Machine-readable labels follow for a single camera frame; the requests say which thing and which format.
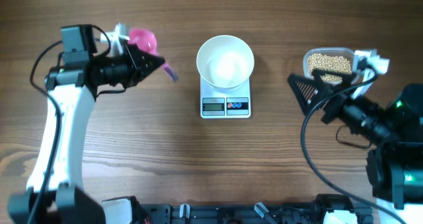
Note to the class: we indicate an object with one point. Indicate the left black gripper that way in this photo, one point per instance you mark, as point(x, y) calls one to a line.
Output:
point(137, 58)

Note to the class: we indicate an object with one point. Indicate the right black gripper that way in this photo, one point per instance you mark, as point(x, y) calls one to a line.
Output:
point(316, 85)

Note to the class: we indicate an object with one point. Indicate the pink plastic scoop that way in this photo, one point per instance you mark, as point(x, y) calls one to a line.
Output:
point(147, 42)

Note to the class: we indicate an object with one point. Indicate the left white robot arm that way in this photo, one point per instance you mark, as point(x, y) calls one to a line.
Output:
point(54, 191)

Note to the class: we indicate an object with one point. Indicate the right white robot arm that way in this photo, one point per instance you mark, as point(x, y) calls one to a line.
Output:
point(394, 158)

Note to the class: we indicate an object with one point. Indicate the white bowl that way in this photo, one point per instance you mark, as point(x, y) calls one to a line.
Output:
point(224, 63)

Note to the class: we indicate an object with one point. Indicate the white digital kitchen scale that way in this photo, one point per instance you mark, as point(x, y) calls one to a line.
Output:
point(218, 103)

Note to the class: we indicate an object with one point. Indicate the soybeans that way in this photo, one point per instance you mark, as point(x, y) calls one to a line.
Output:
point(338, 64)

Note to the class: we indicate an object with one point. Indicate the clear plastic container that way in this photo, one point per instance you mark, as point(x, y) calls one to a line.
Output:
point(346, 52)

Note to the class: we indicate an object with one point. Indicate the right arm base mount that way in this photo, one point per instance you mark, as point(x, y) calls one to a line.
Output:
point(336, 208)

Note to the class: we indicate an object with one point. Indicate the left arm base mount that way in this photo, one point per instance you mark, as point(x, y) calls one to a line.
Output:
point(124, 210)

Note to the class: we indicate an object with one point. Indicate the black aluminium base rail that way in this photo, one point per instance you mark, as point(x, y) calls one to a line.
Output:
point(221, 214)

